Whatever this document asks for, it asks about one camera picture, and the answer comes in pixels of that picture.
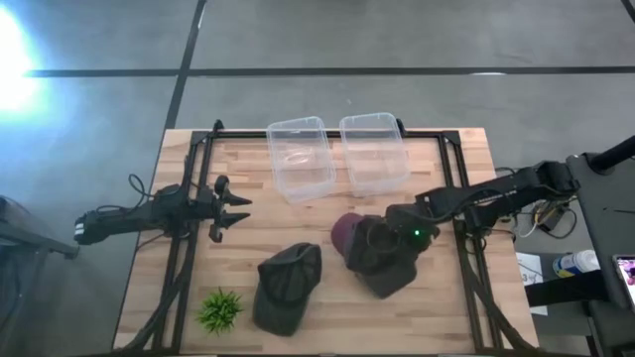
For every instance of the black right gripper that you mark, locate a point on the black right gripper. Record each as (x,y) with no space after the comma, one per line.
(414,229)

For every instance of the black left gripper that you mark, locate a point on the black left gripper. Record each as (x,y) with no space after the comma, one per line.
(218,208)

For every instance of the dark brown cap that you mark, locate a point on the dark brown cap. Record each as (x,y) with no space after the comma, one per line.
(384,277)

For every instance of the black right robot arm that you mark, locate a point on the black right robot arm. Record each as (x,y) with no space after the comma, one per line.
(496,193)

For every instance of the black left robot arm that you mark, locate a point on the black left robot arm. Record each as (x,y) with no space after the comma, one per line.
(144,212)

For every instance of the clear plastic container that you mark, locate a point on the clear plastic container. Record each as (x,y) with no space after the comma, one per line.
(300,158)
(374,154)

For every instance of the maroon cap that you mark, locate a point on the maroon cap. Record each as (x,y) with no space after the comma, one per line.
(343,233)

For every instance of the dark green mesh cap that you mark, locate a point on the dark green mesh cap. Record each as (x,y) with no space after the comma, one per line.
(285,292)

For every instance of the small green artificial plant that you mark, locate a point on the small green artificial plant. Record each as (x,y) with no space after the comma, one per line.
(219,311)

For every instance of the white paper sheet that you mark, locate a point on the white paper sheet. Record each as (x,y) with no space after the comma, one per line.
(530,277)

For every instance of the white bottle with blue label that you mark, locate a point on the white bottle with blue label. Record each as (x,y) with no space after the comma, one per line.
(575,264)

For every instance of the grey chair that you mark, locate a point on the grey chair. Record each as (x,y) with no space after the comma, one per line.
(25,233)

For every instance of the dark grey side desk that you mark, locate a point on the dark grey side desk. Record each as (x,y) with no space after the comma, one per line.
(605,208)

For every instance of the phone with lit screen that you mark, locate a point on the phone with lit screen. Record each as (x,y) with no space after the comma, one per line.
(626,277)

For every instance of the black pole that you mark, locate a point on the black pole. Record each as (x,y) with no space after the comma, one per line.
(615,154)

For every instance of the black aluminium table frame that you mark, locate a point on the black aluminium table frame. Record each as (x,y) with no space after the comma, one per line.
(238,134)

